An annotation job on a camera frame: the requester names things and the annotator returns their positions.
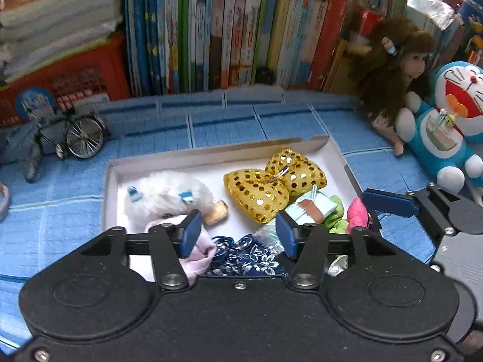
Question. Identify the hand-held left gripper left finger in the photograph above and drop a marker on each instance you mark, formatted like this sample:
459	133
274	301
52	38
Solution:
190	233

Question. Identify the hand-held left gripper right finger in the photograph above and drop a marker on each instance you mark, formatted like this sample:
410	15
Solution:
287	233

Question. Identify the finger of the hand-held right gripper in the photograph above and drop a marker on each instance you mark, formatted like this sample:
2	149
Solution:
388	201

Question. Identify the pink sock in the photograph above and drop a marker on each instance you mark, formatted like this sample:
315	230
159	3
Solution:
200	258

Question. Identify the light green patterned pouch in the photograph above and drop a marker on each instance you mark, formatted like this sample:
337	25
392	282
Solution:
317	207

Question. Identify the white cardboard box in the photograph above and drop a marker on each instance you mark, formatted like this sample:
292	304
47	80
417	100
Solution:
236	230

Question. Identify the dark blue floral cloth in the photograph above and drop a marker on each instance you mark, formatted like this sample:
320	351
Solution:
245	258

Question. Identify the gold sequin bow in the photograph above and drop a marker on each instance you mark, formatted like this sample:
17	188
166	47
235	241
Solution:
260	192

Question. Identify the white plush toy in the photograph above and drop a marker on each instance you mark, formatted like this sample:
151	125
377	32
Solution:
162	192

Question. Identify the blue cat plush toy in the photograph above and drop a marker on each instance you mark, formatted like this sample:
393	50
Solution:
437	139

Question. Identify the brown-haired doll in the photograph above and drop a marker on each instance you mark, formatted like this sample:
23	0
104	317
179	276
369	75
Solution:
392	71

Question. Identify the blue checked tablecloth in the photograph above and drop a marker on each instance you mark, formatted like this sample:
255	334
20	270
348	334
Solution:
56	203

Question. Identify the miniature black bicycle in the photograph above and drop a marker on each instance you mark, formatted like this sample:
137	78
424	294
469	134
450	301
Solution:
85	137

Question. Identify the small black box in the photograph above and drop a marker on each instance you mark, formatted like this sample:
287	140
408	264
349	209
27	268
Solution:
264	76

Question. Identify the red shiny canister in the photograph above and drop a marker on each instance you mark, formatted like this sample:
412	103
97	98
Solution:
371	20

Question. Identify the blue printed box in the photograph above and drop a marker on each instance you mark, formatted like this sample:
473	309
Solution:
473	19

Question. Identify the silver foil bag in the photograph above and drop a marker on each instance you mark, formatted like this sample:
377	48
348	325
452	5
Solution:
430	3

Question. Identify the row of books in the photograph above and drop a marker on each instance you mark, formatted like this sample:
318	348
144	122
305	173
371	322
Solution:
245	26

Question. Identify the stack of notebooks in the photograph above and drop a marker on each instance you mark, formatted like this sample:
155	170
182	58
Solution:
56	19

